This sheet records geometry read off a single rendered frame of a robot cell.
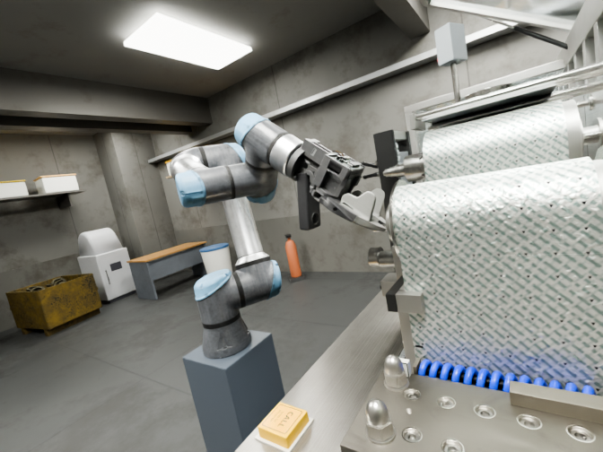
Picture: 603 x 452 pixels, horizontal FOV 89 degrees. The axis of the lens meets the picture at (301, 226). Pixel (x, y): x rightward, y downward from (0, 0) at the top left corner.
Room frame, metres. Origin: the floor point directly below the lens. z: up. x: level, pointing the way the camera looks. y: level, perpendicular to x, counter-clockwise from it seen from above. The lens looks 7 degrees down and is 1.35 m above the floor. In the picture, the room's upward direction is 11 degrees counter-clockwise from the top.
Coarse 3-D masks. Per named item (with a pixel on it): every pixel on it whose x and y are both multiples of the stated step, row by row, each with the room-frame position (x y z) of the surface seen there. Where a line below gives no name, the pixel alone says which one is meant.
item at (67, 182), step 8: (40, 176) 5.08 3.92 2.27; (48, 176) 5.16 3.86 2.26; (56, 176) 5.24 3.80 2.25; (64, 176) 5.34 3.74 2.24; (72, 176) 5.43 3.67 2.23; (40, 184) 5.16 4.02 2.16; (48, 184) 5.15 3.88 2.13; (56, 184) 5.22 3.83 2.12; (64, 184) 5.31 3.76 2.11; (72, 184) 5.40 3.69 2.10; (40, 192) 5.23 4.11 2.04; (48, 192) 5.13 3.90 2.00
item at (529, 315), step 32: (448, 256) 0.43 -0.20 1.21; (480, 256) 0.41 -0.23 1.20; (512, 256) 0.39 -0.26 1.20; (544, 256) 0.37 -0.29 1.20; (576, 256) 0.35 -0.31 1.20; (416, 288) 0.46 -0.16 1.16; (448, 288) 0.44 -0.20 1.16; (480, 288) 0.41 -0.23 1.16; (512, 288) 0.39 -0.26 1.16; (544, 288) 0.37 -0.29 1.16; (576, 288) 0.35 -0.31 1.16; (416, 320) 0.47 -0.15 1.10; (448, 320) 0.44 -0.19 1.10; (480, 320) 0.41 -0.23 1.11; (512, 320) 0.39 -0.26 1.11; (544, 320) 0.37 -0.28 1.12; (576, 320) 0.35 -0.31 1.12; (416, 352) 0.47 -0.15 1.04; (448, 352) 0.44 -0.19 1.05; (480, 352) 0.42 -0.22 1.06; (512, 352) 0.39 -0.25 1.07; (544, 352) 0.37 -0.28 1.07; (576, 352) 0.35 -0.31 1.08; (576, 384) 0.36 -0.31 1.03
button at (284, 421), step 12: (276, 408) 0.56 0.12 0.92; (288, 408) 0.56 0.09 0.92; (264, 420) 0.54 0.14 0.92; (276, 420) 0.53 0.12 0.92; (288, 420) 0.53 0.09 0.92; (300, 420) 0.52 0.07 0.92; (264, 432) 0.52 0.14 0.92; (276, 432) 0.50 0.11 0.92; (288, 432) 0.50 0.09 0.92; (300, 432) 0.52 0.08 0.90; (288, 444) 0.49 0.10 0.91
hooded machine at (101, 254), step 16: (80, 240) 5.35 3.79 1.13; (96, 240) 5.27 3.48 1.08; (112, 240) 5.47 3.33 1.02; (80, 256) 5.40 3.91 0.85; (96, 256) 5.09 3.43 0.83; (112, 256) 5.29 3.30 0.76; (128, 256) 5.52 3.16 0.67; (96, 272) 5.14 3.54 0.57; (112, 272) 5.23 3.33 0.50; (128, 272) 5.46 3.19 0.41; (112, 288) 5.17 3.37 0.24; (128, 288) 5.39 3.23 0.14
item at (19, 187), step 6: (18, 180) 4.86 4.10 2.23; (24, 180) 4.92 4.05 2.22; (0, 186) 4.69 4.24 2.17; (6, 186) 4.75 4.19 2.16; (12, 186) 4.80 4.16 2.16; (18, 186) 4.85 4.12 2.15; (24, 186) 4.91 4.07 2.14; (0, 192) 4.68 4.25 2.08; (6, 192) 4.73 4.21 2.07; (12, 192) 4.78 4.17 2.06; (18, 192) 4.83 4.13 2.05; (24, 192) 4.89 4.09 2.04
